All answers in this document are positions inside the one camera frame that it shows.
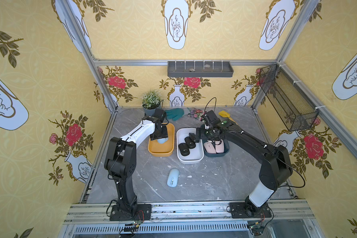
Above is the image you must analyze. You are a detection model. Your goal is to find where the light blue mouse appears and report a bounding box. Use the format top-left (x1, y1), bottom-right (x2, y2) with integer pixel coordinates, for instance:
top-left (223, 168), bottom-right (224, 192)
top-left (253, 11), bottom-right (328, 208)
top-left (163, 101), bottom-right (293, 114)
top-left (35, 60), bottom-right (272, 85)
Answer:
top-left (167, 168), bottom-right (180, 187)
top-left (157, 137), bottom-right (168, 144)

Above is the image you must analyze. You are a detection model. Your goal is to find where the pink mouse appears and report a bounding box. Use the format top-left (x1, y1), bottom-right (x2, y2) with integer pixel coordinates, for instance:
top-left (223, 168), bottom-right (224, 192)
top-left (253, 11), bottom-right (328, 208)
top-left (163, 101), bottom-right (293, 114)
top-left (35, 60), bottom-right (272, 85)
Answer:
top-left (203, 141), bottom-right (217, 154)
top-left (214, 139), bottom-right (225, 154)

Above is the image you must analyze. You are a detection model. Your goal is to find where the black mouse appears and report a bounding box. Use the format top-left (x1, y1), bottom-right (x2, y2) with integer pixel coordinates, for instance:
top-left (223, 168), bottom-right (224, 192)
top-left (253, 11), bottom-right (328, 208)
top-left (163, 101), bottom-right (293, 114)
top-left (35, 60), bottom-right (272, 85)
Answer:
top-left (184, 136), bottom-right (196, 149)
top-left (178, 143), bottom-right (190, 157)
top-left (189, 133), bottom-right (200, 143)

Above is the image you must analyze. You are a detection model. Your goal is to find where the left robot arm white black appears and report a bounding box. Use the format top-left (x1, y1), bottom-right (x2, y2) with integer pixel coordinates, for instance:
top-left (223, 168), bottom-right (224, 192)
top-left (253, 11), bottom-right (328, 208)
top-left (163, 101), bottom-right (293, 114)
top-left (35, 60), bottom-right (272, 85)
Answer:
top-left (104, 116), bottom-right (168, 221)

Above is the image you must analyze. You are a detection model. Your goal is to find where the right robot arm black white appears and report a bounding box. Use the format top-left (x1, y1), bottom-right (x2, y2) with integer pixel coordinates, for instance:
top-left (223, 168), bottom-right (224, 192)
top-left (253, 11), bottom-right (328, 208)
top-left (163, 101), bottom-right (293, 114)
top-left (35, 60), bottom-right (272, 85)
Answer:
top-left (199, 120), bottom-right (293, 218)

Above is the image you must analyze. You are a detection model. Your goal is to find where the yellow storage box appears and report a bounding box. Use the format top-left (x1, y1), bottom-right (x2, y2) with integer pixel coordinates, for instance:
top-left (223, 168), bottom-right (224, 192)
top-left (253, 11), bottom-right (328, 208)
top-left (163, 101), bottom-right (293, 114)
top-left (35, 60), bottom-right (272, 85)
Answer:
top-left (148, 123), bottom-right (175, 157)

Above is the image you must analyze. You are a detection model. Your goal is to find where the dark teal storage box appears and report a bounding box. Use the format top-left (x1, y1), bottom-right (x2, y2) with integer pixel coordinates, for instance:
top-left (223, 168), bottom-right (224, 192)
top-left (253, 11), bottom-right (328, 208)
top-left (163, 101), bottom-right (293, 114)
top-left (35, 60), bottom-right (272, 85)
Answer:
top-left (202, 139), bottom-right (230, 158)

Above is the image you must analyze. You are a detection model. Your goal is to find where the white storage box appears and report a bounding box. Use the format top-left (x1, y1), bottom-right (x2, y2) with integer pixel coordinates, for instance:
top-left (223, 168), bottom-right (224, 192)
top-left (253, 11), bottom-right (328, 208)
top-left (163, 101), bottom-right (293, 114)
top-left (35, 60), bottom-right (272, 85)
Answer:
top-left (176, 128), bottom-right (204, 164)

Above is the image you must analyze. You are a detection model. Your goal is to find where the yellow toy shovel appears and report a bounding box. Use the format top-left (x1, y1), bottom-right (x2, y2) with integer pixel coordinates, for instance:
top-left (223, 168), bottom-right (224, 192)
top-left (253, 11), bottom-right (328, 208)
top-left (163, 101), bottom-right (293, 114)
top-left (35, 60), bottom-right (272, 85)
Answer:
top-left (218, 111), bottom-right (235, 122)

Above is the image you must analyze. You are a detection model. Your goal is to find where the teal garden glove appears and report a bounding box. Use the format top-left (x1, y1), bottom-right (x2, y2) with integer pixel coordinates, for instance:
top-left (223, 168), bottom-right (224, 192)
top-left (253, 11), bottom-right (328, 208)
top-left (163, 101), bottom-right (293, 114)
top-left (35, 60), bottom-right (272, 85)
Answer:
top-left (166, 108), bottom-right (184, 121)

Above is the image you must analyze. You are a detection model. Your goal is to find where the flower seed packet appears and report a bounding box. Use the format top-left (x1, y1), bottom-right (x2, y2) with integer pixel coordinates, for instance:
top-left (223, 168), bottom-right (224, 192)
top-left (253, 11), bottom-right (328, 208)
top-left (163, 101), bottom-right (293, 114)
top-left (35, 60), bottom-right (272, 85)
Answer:
top-left (187, 108), bottom-right (204, 121)

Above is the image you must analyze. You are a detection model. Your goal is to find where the potted green plant grey pot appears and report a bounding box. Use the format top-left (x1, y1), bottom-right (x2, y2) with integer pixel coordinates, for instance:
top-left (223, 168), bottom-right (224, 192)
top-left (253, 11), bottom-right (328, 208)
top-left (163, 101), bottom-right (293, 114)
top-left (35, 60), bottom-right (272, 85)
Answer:
top-left (142, 90), bottom-right (163, 116)

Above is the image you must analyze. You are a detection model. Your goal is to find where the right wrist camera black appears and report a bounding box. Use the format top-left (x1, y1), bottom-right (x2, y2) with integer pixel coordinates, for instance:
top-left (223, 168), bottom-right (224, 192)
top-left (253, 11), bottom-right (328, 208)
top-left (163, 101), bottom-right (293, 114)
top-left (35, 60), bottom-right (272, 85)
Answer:
top-left (201, 110), bottom-right (221, 129)

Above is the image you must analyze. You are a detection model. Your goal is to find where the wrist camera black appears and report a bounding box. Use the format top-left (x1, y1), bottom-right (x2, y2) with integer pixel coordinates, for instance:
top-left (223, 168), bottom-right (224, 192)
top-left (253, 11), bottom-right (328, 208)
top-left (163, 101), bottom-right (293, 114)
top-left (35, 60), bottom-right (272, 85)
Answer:
top-left (152, 108), bottom-right (166, 123)
top-left (201, 110), bottom-right (221, 129)

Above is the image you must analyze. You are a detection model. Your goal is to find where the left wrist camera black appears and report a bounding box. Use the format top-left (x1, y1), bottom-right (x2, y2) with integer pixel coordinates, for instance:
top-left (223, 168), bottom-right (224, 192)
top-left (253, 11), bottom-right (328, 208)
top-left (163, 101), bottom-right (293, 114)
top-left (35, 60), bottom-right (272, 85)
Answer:
top-left (152, 108), bottom-right (166, 123)

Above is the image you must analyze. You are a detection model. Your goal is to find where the grey wall shelf tray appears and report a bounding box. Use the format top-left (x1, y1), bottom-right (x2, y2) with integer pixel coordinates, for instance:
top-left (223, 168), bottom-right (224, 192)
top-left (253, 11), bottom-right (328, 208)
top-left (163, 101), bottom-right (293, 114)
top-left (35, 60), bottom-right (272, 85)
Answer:
top-left (167, 60), bottom-right (234, 78)

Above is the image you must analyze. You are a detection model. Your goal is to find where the black wire mesh basket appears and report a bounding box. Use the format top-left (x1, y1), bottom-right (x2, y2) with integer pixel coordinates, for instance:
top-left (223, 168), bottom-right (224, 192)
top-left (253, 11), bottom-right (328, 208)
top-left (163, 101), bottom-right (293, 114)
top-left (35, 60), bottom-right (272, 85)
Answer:
top-left (258, 64), bottom-right (319, 131)

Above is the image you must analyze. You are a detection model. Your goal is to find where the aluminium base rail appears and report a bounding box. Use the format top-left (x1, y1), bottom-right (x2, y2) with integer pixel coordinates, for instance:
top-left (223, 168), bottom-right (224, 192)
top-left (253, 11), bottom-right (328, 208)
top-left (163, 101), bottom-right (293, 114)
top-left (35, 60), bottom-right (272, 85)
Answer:
top-left (59, 199), bottom-right (315, 238)

